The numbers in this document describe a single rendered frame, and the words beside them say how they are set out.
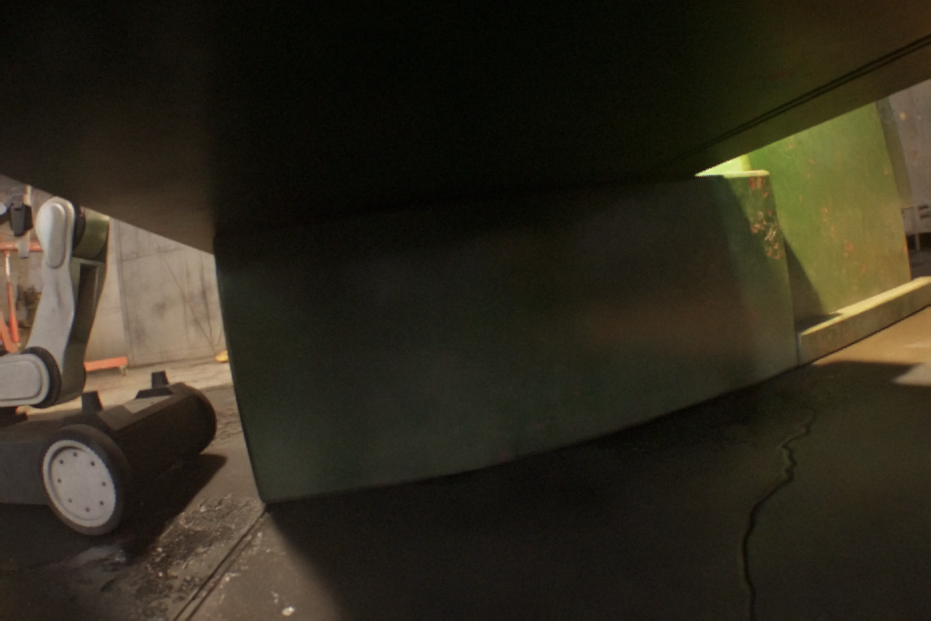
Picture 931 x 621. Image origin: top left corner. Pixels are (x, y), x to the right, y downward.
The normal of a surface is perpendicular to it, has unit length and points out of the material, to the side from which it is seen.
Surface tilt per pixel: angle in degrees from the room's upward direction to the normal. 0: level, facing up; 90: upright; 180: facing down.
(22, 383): 90
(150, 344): 90
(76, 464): 90
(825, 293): 90
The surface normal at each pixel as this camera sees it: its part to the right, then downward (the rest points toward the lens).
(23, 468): 0.19, -0.07
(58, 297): 0.24, 0.35
